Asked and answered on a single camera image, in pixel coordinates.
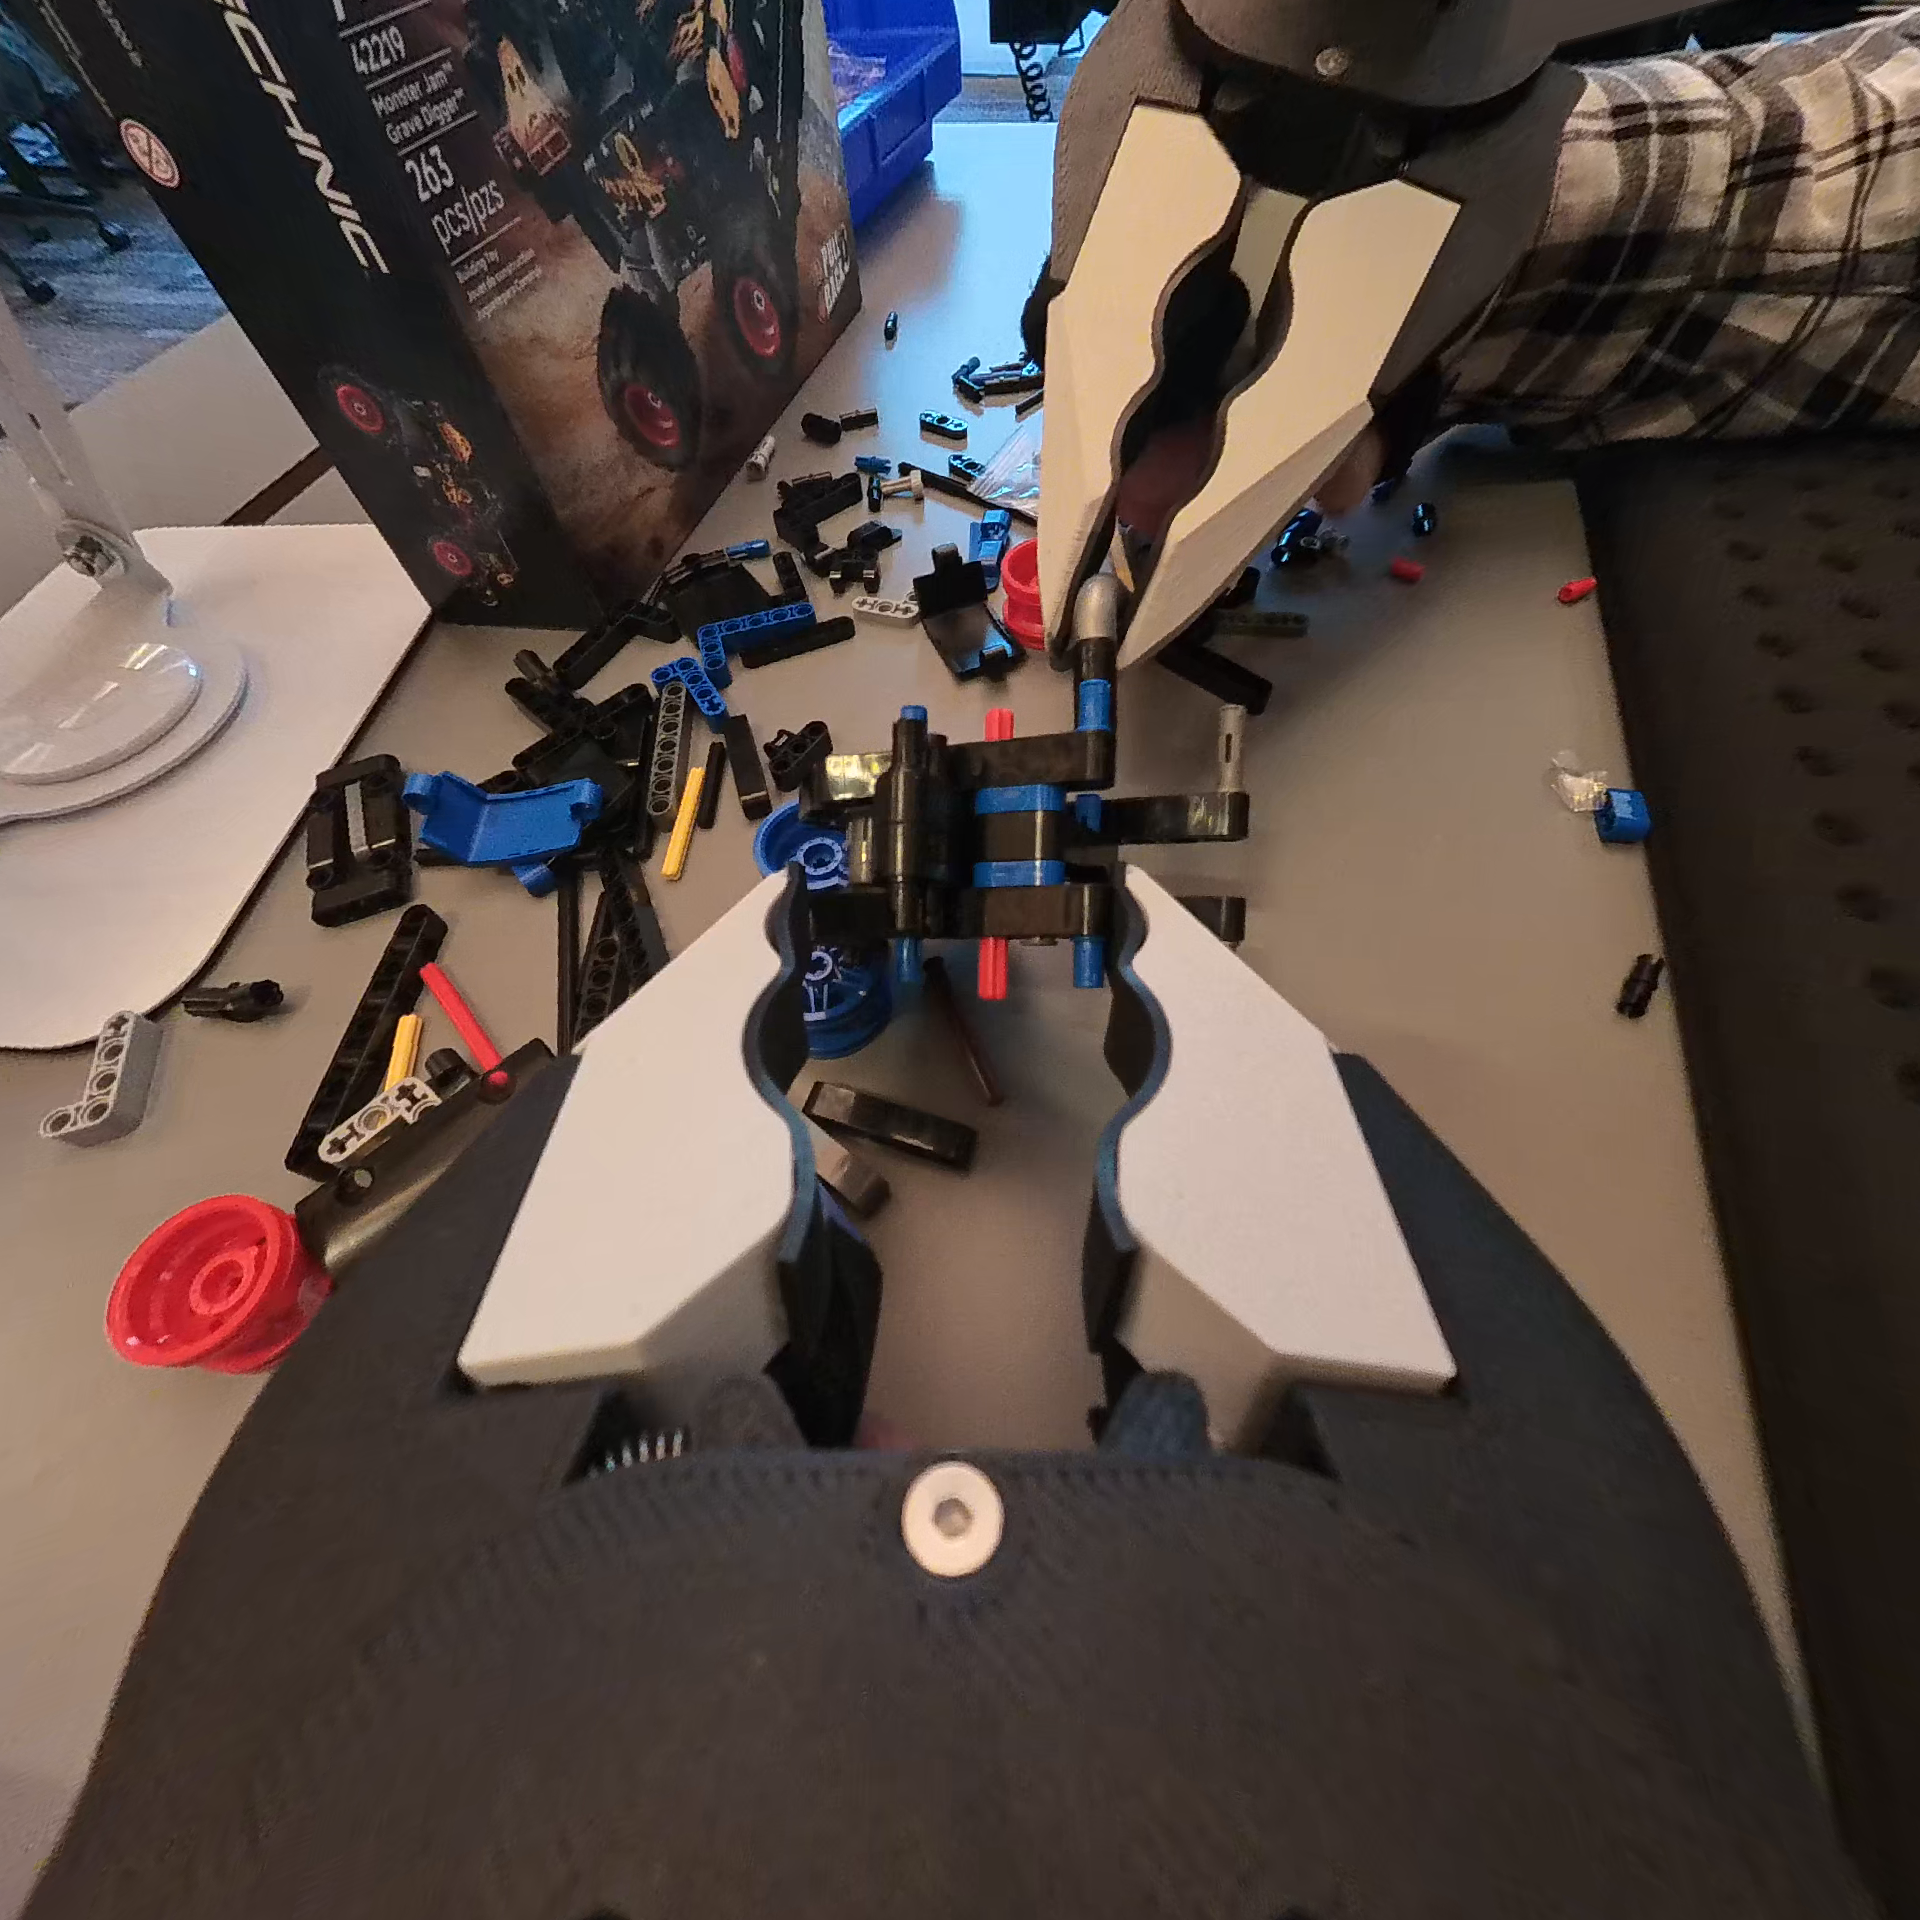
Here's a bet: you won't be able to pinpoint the blue toy wheel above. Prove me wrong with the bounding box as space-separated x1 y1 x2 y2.
799 897 927 1061
754 804 849 890

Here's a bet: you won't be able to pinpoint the black perforated pad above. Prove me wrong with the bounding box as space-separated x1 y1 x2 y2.
1572 441 1920 1920

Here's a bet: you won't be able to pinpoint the blue angled beam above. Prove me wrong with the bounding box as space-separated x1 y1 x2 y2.
655 609 857 696

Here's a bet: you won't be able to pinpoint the red axle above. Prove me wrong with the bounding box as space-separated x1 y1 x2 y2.
421 963 513 1077

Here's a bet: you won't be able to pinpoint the black toy brick box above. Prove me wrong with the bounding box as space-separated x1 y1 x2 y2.
89 0 866 633

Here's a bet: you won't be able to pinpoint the dark grey perforated beam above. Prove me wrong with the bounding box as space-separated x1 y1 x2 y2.
642 682 697 859

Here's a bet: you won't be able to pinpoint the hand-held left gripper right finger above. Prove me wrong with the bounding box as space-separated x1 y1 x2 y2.
1083 872 1458 1403

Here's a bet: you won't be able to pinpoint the person's right hand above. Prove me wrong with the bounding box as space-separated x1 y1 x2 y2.
1125 421 1394 553

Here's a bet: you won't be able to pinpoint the grey desk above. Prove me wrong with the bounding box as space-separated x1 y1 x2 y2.
0 120 1823 1876

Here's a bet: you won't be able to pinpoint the white monitor stand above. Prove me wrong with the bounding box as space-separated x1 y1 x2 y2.
0 293 436 1052

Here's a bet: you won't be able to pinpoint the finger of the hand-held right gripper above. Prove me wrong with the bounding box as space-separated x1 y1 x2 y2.
1044 106 1251 671
1117 183 1465 671

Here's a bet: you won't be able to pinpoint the scattered black brick pieces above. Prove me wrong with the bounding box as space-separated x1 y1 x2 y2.
182 307 1308 1220

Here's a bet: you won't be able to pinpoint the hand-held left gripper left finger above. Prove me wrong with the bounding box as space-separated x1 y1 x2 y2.
455 873 887 1444

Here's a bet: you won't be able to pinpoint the light grey angled beam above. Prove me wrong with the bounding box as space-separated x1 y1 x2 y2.
39 1011 165 1151

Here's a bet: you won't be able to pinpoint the black blue brick assembly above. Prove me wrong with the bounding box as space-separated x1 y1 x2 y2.
796 703 1255 994

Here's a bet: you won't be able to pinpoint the dark brown axle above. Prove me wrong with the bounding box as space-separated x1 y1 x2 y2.
919 959 1007 1114

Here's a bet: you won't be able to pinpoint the person's right forearm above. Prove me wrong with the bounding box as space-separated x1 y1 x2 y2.
1431 16 1920 452

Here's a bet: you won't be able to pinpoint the black hinged panel piece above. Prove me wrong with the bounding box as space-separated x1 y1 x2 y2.
915 544 1029 683

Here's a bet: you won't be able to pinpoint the blue storage bin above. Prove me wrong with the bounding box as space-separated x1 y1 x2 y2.
830 0 964 227

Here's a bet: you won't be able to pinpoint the black square frame piece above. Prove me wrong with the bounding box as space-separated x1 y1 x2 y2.
307 754 413 923

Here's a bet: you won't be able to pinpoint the blue curved panel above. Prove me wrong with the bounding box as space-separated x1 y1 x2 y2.
403 769 605 904

